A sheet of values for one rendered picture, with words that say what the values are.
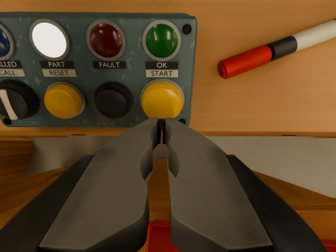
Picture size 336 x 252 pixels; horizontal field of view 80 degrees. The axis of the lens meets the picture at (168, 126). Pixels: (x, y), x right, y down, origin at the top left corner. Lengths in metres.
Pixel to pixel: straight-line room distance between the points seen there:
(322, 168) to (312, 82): 1.16
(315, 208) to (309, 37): 0.23
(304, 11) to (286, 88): 0.07
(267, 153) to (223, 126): 1.03
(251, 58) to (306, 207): 0.24
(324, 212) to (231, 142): 0.82
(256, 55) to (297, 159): 1.12
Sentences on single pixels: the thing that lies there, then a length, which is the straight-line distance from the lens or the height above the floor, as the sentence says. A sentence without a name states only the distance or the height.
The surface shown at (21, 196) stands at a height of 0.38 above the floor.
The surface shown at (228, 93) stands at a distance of 0.19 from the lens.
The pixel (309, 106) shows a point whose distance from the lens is 0.22.
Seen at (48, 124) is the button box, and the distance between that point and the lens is 0.18.
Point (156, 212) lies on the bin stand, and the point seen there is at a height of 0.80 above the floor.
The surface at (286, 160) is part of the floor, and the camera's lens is 1.26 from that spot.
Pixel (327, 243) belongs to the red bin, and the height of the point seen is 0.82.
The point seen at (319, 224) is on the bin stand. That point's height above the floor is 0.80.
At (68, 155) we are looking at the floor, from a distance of 1.19.
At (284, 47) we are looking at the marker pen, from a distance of 0.20.
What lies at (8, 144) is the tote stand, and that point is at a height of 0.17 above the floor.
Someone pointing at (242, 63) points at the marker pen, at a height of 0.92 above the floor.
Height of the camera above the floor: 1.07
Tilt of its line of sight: 86 degrees down
